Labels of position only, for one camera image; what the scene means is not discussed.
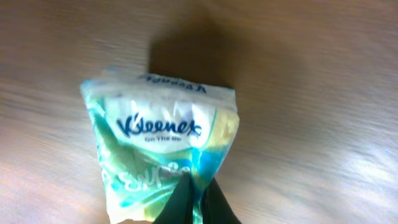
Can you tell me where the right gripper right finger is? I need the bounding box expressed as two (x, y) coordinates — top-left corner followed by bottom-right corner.
(201, 179), (241, 224)

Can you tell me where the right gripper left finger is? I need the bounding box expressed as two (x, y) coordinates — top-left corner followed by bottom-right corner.
(153, 174), (194, 224)

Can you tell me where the teal tissue pack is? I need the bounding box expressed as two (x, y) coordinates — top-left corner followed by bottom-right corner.
(80, 69), (239, 223)

